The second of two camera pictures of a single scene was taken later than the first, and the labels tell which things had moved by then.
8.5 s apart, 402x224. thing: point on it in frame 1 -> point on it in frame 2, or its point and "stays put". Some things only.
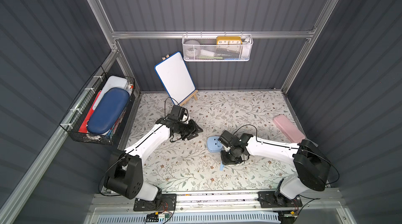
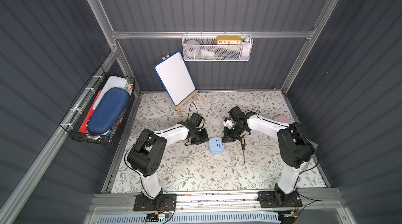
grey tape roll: [192, 48] stays put
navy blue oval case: [112, 105] stays put
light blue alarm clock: [213, 145] stays put
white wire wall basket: [217, 48] stays put
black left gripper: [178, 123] -> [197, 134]
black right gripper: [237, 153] -> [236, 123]
